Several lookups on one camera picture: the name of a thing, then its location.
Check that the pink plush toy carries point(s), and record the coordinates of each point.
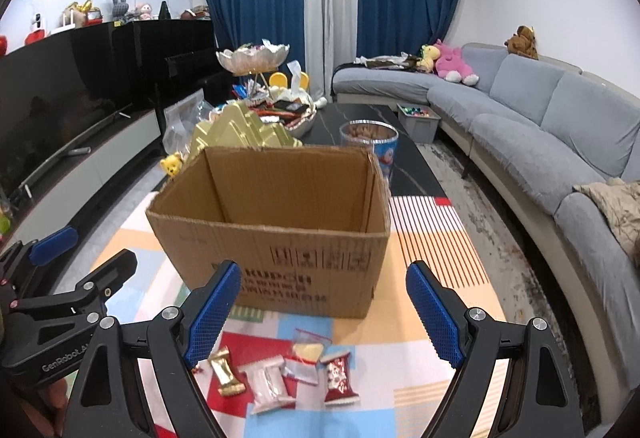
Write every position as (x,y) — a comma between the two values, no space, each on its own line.
(452,61)

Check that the beige quilted jacket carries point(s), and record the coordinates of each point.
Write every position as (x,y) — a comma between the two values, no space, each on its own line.
(615,208)

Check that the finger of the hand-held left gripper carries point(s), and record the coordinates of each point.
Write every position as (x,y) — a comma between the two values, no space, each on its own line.
(52,243)
(100,280)

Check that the yellow plush toy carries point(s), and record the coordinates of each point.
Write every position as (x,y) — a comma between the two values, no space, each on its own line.
(429,56)

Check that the grey television cabinet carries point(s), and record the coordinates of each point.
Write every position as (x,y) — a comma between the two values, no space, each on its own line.
(115,138)

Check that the grey remote control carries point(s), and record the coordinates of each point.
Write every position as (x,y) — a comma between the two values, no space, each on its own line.
(80,151)

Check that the grey patterned rug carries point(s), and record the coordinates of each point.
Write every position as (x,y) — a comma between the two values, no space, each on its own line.
(480,198)

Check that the red snack packet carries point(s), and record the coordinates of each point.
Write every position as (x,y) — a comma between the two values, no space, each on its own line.
(340,378)

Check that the gold snack packet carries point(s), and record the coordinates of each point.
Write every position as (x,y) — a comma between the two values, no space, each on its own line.
(225,373)

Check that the black upright piano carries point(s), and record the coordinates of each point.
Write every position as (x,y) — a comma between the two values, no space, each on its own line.
(150,58)

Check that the clear zip bag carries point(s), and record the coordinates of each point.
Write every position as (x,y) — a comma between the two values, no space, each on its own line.
(310,349)

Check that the grey sectional sofa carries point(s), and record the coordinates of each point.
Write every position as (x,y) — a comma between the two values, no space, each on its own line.
(525,133)

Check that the clear plastic bag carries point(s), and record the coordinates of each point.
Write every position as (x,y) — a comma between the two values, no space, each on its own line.
(180,123)

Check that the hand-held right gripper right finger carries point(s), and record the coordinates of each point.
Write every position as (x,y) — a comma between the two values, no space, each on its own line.
(435,313)

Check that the yellow bear toy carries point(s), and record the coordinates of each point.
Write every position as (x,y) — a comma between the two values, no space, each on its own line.
(172,164)

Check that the black metronome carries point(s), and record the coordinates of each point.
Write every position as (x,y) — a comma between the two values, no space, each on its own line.
(163,12)

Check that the white tiered shell fruit stand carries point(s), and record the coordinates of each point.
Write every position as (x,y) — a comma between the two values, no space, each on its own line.
(250,58)

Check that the grey bunny plush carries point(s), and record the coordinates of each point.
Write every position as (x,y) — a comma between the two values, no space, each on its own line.
(120,6)

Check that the yellow tissue holder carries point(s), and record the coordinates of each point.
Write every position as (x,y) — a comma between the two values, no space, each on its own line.
(279,79)

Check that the gold ridged candy tray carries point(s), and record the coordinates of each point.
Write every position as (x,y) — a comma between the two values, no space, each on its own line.
(240,128)

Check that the brown plush toy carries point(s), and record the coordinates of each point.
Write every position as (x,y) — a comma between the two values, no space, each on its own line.
(522,43)

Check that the pink doll plush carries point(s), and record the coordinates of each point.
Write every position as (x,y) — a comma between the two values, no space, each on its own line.
(141,12)

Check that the brown cardboard box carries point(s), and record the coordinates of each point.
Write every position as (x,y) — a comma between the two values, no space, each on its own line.
(300,263)

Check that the clear red-trimmed pastry packet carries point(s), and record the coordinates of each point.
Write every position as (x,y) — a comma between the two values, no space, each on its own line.
(270,385)

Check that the colourful checked tablecloth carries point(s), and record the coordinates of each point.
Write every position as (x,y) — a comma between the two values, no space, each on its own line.
(425,238)

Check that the green yellow toy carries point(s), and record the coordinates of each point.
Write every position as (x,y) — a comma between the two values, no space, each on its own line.
(5,220)

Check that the red heart balloon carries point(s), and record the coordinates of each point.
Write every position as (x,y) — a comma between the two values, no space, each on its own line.
(3,46)

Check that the person's left hand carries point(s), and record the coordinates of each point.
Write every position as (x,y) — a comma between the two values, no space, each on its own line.
(50,400)

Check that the brown white cloth pile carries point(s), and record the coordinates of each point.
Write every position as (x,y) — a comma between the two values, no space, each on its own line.
(385,62)

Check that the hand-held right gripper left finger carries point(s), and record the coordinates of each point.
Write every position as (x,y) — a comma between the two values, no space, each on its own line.
(212,313)

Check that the grey storage bin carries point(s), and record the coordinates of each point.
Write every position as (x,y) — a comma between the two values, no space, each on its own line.
(420,126)

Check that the black television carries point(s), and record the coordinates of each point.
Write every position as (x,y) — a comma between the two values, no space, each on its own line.
(50,108)

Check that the brown bag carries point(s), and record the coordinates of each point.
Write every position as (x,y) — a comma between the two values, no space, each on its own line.
(196,13)

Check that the blue printed snack tub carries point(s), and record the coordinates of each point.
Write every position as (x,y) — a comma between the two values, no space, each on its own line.
(380,153)

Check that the white security camera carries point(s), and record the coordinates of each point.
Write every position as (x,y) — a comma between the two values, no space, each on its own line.
(36,22)

